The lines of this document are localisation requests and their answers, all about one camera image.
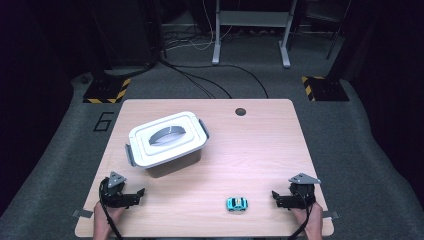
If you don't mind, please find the hand-held gripper black cable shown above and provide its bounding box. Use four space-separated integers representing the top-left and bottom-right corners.
287 188 316 240
98 178 124 240

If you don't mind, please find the black stand with striped base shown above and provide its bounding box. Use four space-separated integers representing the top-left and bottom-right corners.
301 0 359 102
82 0 132 104

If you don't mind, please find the white floor cable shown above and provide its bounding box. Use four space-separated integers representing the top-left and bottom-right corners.
164 0 234 52

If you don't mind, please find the white bin lid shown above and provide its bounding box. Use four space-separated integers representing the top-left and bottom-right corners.
128 110 209 169

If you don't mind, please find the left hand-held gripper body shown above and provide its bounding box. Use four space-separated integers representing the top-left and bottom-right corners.
98 171 134 210

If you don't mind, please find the small blue toy car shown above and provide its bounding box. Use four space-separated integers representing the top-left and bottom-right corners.
226 196 249 212

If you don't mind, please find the right hand-held gripper black cable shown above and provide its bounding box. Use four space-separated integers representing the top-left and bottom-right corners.
287 188 316 240

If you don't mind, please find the black floor cable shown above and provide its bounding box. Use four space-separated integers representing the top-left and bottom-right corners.
159 58 270 100
159 59 233 100

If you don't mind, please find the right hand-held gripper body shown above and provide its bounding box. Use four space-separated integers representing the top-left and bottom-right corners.
285 172 322 211

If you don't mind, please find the clear brown plastic storage box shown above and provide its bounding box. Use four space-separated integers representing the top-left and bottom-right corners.
124 118 211 179

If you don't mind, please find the dark equipment cabinet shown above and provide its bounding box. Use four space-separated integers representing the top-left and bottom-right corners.
89 0 164 69

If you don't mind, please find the person's left hand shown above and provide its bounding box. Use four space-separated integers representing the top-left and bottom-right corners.
92 200 127 234

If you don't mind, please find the person's right hand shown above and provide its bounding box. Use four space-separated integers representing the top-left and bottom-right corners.
292 201 324 233

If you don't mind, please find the white metal desk frame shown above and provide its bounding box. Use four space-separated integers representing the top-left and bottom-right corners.
211 0 299 69

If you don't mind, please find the left hand-held gripper black cable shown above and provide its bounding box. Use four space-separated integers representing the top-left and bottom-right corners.
98 178 124 240

